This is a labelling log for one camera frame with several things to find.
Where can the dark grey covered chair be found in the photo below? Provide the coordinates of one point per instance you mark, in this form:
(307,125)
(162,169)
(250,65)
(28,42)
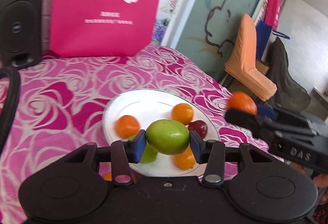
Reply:
(290,94)

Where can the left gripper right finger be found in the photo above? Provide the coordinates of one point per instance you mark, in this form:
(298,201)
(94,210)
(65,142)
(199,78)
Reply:
(214,154)

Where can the small red apple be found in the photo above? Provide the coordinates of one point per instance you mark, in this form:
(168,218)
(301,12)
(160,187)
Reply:
(108,176)

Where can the orange covered chair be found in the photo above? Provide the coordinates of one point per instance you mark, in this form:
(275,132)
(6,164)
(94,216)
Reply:
(242,63)

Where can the pink tote bag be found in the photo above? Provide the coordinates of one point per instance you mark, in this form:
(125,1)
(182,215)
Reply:
(82,28)

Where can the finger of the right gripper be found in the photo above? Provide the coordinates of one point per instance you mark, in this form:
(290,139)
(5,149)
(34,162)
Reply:
(279,117)
(256,124)

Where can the pink rose tablecloth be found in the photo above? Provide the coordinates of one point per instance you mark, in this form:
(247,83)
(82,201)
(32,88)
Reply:
(62,102)

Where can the green apple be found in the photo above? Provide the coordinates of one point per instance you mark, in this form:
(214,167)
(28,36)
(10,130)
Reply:
(149,154)
(168,137)

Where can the black speaker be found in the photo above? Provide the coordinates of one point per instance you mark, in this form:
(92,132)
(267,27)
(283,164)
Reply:
(20,24)

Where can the blue bag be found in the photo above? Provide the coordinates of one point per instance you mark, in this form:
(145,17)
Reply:
(263,32)

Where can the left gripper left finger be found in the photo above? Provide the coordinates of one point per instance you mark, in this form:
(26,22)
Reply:
(120,154)

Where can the dark red plum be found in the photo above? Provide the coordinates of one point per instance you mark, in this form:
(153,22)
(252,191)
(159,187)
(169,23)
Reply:
(200,127)

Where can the white plate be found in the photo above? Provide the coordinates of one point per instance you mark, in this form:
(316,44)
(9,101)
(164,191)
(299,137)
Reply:
(147,106)

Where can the large orange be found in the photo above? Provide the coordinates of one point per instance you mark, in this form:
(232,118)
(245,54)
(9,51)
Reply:
(241,101)

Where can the small pink hanging bag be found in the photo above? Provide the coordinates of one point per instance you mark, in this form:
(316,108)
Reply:
(272,13)

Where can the orange fruit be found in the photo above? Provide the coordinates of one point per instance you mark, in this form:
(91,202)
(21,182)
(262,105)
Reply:
(182,113)
(127,126)
(185,160)

